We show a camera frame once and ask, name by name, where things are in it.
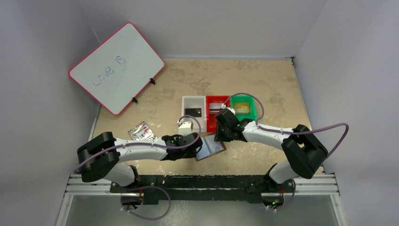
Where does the white plastic bin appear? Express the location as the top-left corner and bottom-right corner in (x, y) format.
(182, 96), (207, 133)

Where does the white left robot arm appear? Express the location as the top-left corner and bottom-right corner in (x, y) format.
(74, 132), (203, 186)

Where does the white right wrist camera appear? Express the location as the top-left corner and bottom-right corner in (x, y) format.
(221, 107), (236, 115)

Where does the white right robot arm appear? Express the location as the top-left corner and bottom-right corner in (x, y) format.
(215, 109), (328, 184)

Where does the black credit card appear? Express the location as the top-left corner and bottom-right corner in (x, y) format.
(184, 108), (202, 118)

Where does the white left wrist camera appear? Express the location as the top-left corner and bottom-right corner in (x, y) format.
(178, 121), (193, 137)

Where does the silver credit card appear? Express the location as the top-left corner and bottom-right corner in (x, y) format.
(208, 103), (223, 114)

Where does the red plastic bin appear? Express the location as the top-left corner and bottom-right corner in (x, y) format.
(206, 96), (229, 133)

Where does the brown leather card holder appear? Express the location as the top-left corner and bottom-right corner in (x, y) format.
(195, 133), (227, 161)

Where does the pack of coloured markers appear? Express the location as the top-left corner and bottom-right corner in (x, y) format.
(128, 121), (158, 141)

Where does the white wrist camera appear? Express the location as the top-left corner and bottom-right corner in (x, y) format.
(178, 121), (193, 137)
(221, 107), (236, 115)

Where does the gold credit card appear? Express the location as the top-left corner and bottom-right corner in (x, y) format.
(232, 102), (250, 114)

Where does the pink framed whiteboard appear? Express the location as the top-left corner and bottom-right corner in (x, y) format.
(68, 22), (165, 115)

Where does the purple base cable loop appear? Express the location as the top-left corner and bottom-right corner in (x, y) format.
(120, 186), (172, 221)

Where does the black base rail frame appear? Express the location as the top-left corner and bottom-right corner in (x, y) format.
(64, 165), (340, 205)

